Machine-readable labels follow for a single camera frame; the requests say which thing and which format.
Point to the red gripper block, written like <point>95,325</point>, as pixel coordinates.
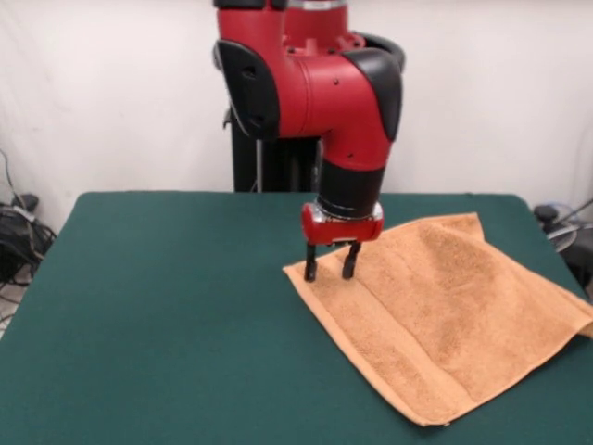
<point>343,232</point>

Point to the orange terry towel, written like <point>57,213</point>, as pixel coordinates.
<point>440,315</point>

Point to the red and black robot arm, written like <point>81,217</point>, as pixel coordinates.
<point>324,102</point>

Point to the red robot base flange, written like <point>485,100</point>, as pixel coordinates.
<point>319,32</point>

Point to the dark green table cloth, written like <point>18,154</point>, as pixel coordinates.
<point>139,301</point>

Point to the black round device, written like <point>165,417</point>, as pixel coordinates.
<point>546,213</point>

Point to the silver round stand base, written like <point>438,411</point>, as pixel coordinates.
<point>563,237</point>

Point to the black chair base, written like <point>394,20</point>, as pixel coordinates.
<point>581,264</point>

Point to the black power adapter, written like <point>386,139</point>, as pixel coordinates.
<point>29,201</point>

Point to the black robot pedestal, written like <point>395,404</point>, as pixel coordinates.
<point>245,157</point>

